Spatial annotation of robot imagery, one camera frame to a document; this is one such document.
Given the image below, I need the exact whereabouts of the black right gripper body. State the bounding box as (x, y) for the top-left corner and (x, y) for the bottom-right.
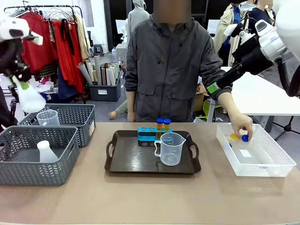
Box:
(232, 35), (275, 76)

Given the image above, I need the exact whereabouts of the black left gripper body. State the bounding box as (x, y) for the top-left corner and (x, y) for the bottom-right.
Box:
(4, 38), (24, 71)

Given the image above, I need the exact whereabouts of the clear plastic measuring beaker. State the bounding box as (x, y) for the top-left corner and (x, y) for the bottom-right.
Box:
(37, 109), (61, 127)
(154, 132), (187, 166)

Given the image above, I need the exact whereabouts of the person left forearm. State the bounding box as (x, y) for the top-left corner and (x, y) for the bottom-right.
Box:
(217, 91), (240, 118)

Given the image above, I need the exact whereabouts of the person right forearm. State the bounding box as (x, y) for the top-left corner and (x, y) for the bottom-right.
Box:
(126, 90), (137, 113)

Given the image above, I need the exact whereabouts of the person left hand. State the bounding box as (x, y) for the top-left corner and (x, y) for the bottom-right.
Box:
(227, 112), (254, 141)

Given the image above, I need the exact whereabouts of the cardboard box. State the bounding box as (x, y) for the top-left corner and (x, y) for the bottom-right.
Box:
(193, 83), (210, 113)

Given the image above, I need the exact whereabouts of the lime green chair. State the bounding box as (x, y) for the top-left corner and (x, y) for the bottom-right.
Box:
(202, 100), (221, 118)

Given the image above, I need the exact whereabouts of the red shirt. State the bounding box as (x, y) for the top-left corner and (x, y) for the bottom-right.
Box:
(20, 12), (59, 74)

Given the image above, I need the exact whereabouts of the white table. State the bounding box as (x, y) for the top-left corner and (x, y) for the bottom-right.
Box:
(220, 66), (300, 117)

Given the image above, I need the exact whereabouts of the dark blue garment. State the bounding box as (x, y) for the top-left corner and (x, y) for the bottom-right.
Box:
(57, 67), (79, 102)

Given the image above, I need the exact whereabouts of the person in beige coat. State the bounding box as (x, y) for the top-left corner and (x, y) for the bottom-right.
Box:
(214, 0), (245, 68)

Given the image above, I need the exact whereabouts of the person in dark blue top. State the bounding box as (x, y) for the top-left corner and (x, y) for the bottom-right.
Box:
(247, 0), (277, 27)

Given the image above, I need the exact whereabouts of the red dress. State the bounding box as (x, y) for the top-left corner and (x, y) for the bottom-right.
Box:
(51, 20), (85, 94)

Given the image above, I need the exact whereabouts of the person in grey jacket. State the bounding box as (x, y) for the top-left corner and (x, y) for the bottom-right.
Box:
(124, 0), (233, 123)

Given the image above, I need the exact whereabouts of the grey paper roll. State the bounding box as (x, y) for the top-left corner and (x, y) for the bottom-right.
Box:
(77, 62), (94, 86)

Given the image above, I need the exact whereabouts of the grey woven plastic basket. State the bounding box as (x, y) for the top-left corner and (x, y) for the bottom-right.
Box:
(17, 104), (96, 148)
(0, 126), (80, 187)

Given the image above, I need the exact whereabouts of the beige garment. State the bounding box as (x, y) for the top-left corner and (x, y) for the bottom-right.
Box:
(74, 15), (91, 62)

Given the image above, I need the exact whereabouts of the beige paper roll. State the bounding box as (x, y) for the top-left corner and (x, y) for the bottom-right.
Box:
(93, 55), (103, 86)

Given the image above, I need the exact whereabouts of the black metal clothes rack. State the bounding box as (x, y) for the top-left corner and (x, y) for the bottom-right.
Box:
(4, 5), (87, 104)

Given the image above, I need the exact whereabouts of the black tripod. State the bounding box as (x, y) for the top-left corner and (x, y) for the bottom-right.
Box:
(273, 116), (300, 142)

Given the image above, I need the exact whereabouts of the grey step stool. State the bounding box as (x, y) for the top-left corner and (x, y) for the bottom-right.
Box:
(93, 44), (105, 57)

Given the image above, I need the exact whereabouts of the grey storage crate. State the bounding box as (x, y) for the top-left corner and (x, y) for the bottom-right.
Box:
(88, 75), (122, 102)

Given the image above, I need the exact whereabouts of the blue test tube rack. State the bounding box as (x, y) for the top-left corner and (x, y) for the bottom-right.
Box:
(137, 127), (173, 148)

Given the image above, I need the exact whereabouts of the white perforated plastic basket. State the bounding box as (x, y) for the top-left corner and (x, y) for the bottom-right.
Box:
(216, 123), (297, 177)

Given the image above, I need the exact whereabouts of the figure with green sleeve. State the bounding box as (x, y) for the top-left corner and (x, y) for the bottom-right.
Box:
(108, 100), (128, 120)

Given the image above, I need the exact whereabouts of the mannequin in grey hoodie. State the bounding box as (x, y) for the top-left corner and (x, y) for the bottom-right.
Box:
(127, 0), (150, 44)

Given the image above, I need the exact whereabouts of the dark brown plastic tray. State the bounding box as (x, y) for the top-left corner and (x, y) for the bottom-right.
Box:
(105, 130), (202, 175)

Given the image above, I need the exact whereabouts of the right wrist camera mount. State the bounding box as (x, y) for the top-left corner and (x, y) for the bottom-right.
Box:
(224, 16), (257, 45)

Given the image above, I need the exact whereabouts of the black camera stand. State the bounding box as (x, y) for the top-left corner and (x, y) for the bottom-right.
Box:
(7, 85), (20, 124)

